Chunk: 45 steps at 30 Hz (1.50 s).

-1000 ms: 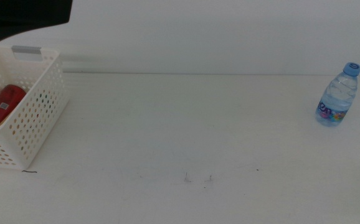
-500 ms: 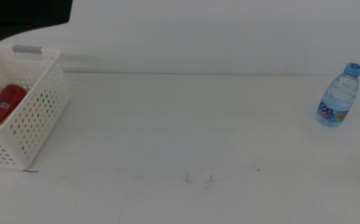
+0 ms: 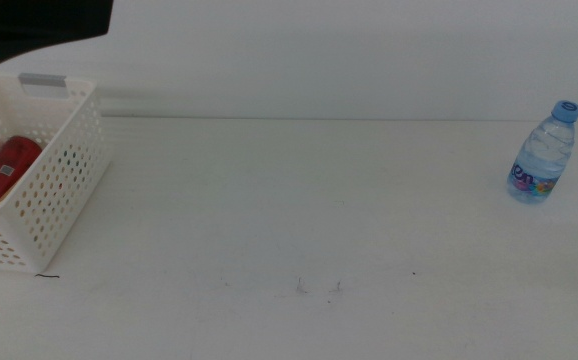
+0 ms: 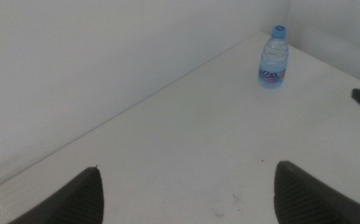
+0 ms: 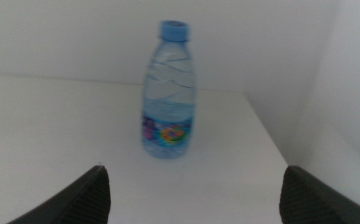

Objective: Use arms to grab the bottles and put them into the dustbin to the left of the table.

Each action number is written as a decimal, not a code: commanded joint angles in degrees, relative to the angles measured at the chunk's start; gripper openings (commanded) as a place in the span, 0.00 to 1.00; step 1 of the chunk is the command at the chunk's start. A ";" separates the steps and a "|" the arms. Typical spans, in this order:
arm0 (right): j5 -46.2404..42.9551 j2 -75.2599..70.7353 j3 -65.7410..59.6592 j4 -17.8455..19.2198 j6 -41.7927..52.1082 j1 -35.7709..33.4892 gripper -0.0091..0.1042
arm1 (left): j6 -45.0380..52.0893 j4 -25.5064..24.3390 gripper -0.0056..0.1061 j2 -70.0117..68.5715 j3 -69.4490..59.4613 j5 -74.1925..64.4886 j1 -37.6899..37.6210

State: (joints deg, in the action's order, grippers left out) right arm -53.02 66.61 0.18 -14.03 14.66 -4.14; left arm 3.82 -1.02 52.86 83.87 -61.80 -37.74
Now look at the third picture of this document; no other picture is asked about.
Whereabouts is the clear water bottle blue cap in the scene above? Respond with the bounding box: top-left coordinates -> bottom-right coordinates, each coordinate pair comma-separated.
506,99 -> 578,205

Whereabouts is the red cola can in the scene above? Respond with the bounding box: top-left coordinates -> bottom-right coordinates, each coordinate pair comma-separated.
0,135 -> 44,208

